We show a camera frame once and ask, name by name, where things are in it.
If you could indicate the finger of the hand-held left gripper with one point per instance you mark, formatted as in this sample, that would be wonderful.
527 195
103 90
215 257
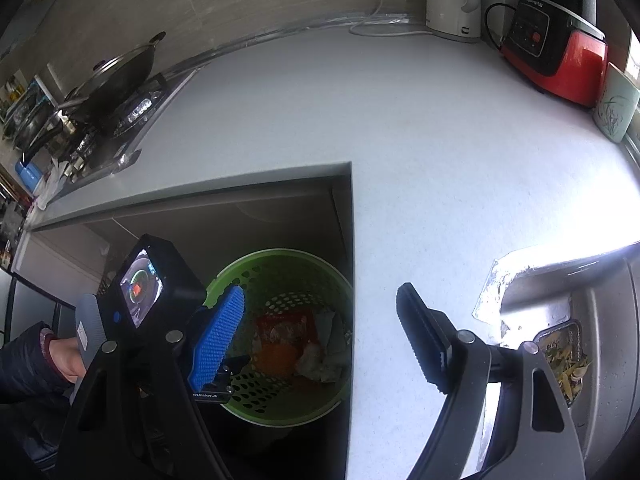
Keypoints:
232 364

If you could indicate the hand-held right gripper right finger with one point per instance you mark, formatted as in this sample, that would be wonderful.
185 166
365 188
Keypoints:
422 340

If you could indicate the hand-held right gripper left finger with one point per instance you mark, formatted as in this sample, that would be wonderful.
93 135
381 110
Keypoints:
220 335

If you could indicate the orange foam fruit net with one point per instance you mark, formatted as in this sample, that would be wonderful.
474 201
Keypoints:
274 357

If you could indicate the green perforated plastic basket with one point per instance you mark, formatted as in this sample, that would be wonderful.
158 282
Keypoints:
280 410

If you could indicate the red snack packet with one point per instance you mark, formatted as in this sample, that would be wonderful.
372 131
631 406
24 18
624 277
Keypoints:
285 322

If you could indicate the white tissue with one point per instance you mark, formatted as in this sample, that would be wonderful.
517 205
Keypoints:
312 360

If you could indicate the clear plastic bag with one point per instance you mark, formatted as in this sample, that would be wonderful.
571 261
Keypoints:
334 327

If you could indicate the person's left forearm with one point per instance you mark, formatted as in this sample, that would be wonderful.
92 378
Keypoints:
27 360

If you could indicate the white plastic bag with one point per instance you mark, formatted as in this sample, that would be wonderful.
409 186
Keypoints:
50 182

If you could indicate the foil tray with food scraps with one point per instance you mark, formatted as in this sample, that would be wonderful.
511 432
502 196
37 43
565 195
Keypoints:
562 360

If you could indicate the blue plastic container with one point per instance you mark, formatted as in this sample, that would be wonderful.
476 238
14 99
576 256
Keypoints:
26 170

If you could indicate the gas stove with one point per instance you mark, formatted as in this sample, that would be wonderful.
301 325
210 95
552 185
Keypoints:
135 115

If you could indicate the stainless steel sink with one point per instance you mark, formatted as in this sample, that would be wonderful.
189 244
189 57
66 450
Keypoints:
600 290

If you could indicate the black wok with lid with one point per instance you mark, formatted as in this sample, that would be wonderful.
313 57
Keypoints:
122 77

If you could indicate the cluttered kitchen shelf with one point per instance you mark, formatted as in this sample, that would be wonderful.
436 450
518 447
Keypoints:
25 105

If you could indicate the pale green ceramic cup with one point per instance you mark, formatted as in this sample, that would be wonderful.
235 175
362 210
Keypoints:
615 105

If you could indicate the red and black cooker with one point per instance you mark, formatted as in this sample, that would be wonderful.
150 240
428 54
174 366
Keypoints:
555 45

